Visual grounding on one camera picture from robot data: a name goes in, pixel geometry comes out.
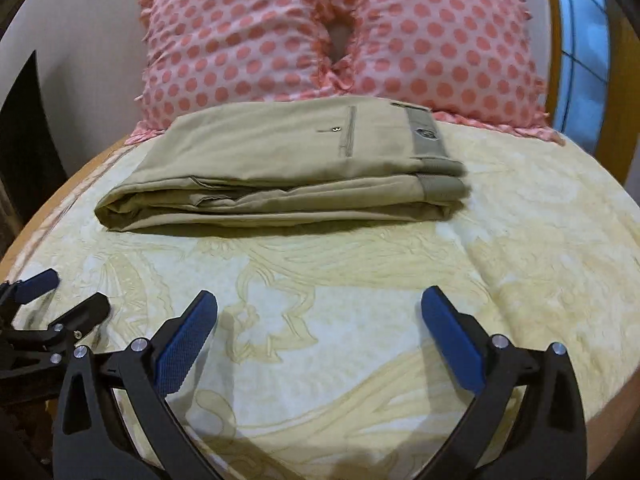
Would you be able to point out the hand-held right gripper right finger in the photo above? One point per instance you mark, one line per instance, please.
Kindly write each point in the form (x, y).
(452, 342)

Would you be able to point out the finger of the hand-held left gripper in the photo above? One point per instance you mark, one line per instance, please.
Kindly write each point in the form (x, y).
(36, 283)
(82, 312)

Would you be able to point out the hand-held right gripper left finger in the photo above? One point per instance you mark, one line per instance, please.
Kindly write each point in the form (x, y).
(184, 347)

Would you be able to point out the khaki pants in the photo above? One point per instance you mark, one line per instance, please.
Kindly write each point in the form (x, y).
(280, 160)

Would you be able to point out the yellow patterned blanket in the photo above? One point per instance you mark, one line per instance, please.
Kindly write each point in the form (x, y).
(360, 310)

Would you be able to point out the dark wooden furniture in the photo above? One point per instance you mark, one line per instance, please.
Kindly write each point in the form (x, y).
(25, 160)

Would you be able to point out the pink polka dot pillow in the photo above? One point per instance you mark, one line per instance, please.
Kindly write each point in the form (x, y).
(235, 35)
(440, 40)

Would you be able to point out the wooden framed window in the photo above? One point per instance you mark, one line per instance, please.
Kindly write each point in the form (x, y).
(580, 60)

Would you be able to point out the wooden bed frame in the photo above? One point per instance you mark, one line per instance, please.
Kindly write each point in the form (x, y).
(56, 205)

